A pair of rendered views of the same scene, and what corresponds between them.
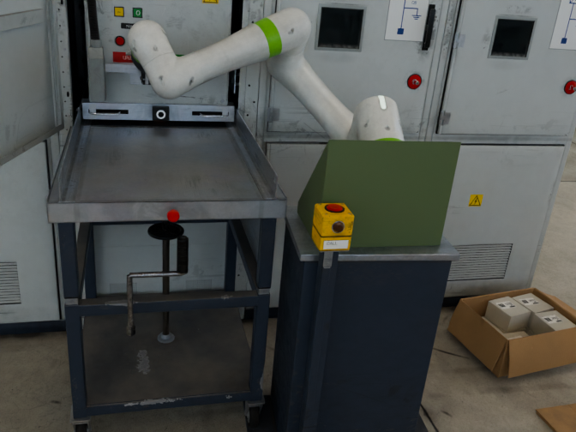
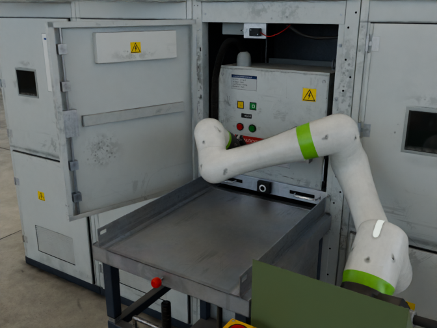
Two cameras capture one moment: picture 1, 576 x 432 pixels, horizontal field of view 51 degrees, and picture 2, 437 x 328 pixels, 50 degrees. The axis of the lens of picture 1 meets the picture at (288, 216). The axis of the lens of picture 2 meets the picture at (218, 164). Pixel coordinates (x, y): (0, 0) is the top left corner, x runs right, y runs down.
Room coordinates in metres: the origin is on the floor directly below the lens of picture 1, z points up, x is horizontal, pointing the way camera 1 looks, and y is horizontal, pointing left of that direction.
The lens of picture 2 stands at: (0.71, -0.76, 1.62)
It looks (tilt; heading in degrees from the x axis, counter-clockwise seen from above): 18 degrees down; 48
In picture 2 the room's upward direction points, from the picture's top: straight up
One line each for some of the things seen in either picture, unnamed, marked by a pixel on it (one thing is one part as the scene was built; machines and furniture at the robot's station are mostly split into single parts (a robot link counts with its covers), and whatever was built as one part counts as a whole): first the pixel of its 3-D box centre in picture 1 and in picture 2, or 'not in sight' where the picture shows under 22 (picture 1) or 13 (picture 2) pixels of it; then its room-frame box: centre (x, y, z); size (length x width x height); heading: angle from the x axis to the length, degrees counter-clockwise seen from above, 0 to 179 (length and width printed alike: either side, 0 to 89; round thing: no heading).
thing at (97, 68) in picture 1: (97, 73); not in sight; (2.02, 0.68, 1.04); 0.08 x 0.05 x 0.17; 15
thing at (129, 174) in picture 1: (165, 166); (219, 235); (1.77, 0.39, 0.82); 0.68 x 0.62 x 0.06; 15
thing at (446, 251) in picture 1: (365, 231); not in sight; (1.60, -0.23, 0.74); 0.45 x 0.33 x 0.02; 101
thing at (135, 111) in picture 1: (160, 111); (267, 184); (2.16, 0.50, 0.89); 0.54 x 0.05 x 0.06; 105
